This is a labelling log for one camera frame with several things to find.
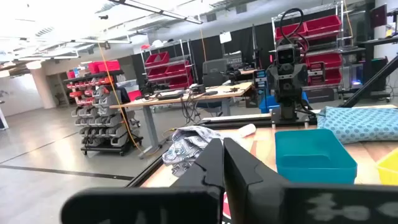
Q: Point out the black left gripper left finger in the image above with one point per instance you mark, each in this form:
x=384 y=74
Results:
x=199 y=199

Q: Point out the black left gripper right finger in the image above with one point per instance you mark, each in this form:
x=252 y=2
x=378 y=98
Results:
x=248 y=193

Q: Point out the grey square-patterned gown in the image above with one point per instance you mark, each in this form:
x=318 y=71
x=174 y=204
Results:
x=186 y=146

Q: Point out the small white tube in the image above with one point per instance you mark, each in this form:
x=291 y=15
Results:
x=247 y=130

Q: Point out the blue dotted cloth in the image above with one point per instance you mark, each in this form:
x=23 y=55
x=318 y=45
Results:
x=357 y=124

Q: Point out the teal plastic bin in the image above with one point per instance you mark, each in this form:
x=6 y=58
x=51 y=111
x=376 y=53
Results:
x=314 y=158

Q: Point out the yellow slotted plastic basket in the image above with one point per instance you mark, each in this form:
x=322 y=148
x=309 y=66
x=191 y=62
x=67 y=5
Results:
x=388 y=168

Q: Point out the blue plastic tote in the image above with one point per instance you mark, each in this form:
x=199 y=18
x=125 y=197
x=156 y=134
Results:
x=267 y=104

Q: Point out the light wood desk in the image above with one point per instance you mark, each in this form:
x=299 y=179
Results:
x=217 y=91

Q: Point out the grey office chair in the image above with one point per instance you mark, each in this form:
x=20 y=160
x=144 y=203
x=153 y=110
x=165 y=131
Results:
x=214 y=70

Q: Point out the white paper sign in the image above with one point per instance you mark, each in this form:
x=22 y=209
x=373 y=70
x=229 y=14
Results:
x=225 y=37

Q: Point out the black laptop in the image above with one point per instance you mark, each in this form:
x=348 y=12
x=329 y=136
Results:
x=169 y=94

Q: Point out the rolling cart with small bins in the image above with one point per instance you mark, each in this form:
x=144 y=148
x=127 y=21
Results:
x=102 y=118

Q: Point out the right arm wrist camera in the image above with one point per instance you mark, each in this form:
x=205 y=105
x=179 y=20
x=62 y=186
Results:
x=286 y=55

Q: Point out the black aluminium table frame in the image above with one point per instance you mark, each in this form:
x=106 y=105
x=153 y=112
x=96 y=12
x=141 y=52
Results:
x=236 y=119

